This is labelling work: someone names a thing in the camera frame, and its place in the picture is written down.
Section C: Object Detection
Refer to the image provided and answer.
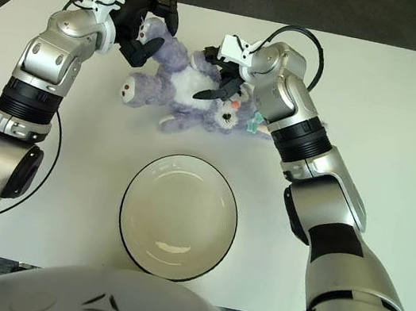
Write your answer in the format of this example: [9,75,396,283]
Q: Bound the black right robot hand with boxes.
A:
[192,44,251,108]

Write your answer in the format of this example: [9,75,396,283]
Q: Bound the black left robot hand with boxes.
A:
[106,0,186,75]

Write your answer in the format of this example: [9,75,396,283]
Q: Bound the purple plush bunny doll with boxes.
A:
[111,12,294,154]

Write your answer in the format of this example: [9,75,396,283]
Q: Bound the white plate with black rim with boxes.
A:
[109,144,248,290]

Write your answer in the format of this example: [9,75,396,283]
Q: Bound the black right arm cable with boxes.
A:
[245,18,331,91]

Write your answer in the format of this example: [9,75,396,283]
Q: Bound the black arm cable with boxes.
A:
[0,0,99,233]
[245,18,331,91]

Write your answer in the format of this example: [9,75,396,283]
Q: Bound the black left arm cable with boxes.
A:
[0,0,99,233]

